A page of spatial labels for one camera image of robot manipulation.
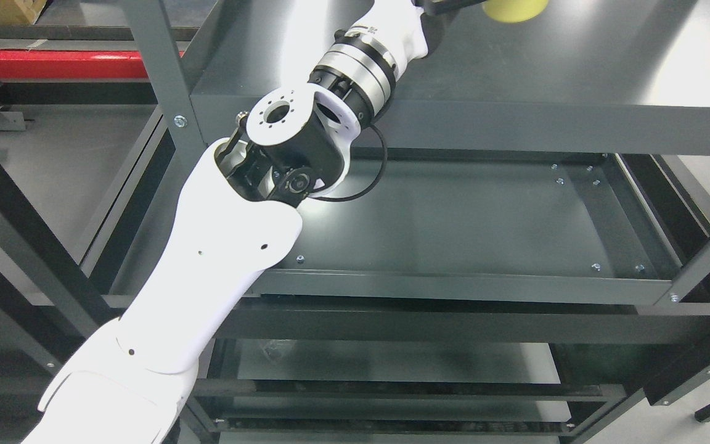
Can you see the grey metal shelf unit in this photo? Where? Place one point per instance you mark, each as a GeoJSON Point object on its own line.
{"type": "Point", "coordinates": [531, 198]}

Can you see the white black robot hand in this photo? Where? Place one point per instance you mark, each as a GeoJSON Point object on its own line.
{"type": "Point", "coordinates": [409, 29]}

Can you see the yellow plastic cup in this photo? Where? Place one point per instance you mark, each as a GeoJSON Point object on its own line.
{"type": "Point", "coordinates": [514, 11]}

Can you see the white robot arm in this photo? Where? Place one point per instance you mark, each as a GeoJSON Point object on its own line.
{"type": "Point", "coordinates": [236, 216]}

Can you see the red metal beam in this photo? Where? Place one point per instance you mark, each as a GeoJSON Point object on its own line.
{"type": "Point", "coordinates": [22, 64]}

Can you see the black metal shelf rack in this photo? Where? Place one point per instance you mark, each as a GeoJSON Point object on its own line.
{"type": "Point", "coordinates": [80, 188]}

